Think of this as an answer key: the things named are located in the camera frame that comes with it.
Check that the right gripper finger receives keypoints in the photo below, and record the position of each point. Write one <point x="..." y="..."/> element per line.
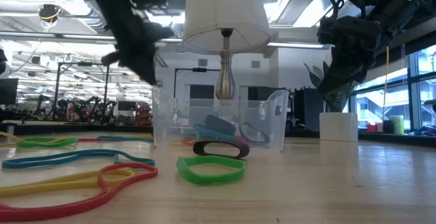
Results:
<point x="328" y="79"/>
<point x="352" y="71"/>

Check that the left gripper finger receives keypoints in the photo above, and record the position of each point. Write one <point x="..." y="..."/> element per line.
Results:
<point x="150" y="65"/>
<point x="138" y="68"/>

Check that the dark olive rubber band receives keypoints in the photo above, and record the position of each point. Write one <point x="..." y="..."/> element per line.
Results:
<point x="266" y="138"/>

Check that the red thin rubber band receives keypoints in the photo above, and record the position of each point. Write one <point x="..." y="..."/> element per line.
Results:
<point x="246" y="141"/>
<point x="86" y="140"/>

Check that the red long rubber band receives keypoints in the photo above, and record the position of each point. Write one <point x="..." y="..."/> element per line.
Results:
<point x="154" y="173"/>

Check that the black wide rubber band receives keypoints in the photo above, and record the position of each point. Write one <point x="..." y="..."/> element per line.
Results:
<point x="244" y="150"/>

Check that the green wide rubber band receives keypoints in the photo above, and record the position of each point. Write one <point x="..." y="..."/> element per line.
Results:
<point x="211" y="180"/>

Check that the blue long rubber band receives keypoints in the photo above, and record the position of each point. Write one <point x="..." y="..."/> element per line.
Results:
<point x="34" y="163"/>

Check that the yellow long rubber band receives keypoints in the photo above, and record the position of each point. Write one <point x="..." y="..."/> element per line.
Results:
<point x="20" y="190"/>

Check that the clear plastic bin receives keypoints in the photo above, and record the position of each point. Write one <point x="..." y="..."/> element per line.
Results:
<point x="163" y="115"/>

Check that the black cabinet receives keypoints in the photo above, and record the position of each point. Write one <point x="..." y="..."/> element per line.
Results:
<point x="308" y="108"/>

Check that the black monitor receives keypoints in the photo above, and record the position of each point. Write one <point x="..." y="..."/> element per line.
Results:
<point x="8" y="91"/>
<point x="126" y="106"/>

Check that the red equipment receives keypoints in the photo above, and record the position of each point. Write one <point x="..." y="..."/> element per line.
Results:
<point x="143" y="115"/>

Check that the snake plant in white pot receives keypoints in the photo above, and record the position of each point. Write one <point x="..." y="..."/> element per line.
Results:
<point x="337" y="127"/>

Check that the red box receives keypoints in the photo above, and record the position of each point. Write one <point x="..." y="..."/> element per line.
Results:
<point x="372" y="128"/>

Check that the green cup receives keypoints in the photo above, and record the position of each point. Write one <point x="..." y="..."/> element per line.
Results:
<point x="396" y="125"/>

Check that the black yellow ceiling device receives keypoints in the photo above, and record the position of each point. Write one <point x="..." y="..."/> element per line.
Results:
<point x="48" y="13"/>

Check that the white shade silver table lamp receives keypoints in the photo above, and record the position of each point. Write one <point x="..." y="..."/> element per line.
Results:
<point x="225" y="6"/>

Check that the blue object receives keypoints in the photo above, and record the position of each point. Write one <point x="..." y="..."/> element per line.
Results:
<point x="424" y="131"/>

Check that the black metal rack frame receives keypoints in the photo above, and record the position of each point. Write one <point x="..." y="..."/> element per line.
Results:
<point x="106" y="81"/>

